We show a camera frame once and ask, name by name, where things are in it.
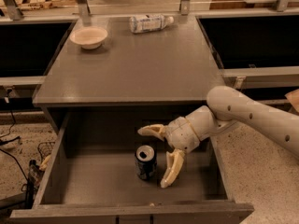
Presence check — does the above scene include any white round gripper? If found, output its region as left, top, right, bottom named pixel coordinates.
left=137, top=117, right=200, bottom=189

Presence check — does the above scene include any dark blue pepsi can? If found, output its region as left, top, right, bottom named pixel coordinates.
left=135, top=145, right=157, bottom=180

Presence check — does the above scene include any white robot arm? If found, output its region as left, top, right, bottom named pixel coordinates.
left=138, top=86, right=299, bottom=189

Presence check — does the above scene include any grey cabinet counter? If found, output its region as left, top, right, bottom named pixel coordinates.
left=32, top=15, right=233, bottom=133

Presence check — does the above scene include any grey open top drawer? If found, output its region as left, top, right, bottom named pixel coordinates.
left=11, top=110, right=254, bottom=224

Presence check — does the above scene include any clear plastic water bottle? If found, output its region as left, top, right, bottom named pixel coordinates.
left=129, top=14, right=174, bottom=34

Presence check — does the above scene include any white ceramic bowl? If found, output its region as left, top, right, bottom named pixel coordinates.
left=70, top=26, right=107, bottom=49

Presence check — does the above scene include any black wire basket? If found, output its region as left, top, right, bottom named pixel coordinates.
left=37, top=142, right=55, bottom=161

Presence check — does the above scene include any black floor cable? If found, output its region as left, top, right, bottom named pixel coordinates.
left=0, top=109, right=31, bottom=185

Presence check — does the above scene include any metal railing post centre-left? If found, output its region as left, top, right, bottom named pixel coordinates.
left=77, top=0, right=90, bottom=18

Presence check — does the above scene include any metal railing post left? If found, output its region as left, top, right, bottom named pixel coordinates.
left=3, top=0, right=23, bottom=21

